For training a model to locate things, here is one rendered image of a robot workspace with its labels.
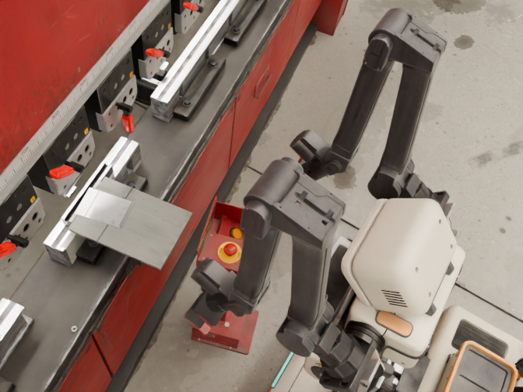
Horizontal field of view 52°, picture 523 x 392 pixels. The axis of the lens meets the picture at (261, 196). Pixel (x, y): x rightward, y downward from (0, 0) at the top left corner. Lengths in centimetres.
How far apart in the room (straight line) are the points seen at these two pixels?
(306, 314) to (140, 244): 56
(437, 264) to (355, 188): 173
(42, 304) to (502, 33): 337
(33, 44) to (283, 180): 50
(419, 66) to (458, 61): 266
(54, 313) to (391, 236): 88
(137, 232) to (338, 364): 63
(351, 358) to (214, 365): 129
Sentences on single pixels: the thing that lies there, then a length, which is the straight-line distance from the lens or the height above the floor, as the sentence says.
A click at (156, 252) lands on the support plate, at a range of 139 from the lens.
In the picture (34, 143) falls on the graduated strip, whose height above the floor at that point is 139.
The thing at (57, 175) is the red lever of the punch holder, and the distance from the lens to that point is 116.
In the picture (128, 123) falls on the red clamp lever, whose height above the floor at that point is 120.
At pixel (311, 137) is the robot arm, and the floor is 122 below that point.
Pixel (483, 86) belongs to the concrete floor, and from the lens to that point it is 361.
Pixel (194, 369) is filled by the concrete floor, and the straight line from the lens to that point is 232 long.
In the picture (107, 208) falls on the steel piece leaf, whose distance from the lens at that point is 146.
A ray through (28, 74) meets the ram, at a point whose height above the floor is 153.
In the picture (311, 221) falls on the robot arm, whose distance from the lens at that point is 74.
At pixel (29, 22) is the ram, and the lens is 100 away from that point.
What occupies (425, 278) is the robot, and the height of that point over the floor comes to 134.
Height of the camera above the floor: 224
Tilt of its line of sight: 57 degrees down
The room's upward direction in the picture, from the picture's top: 12 degrees clockwise
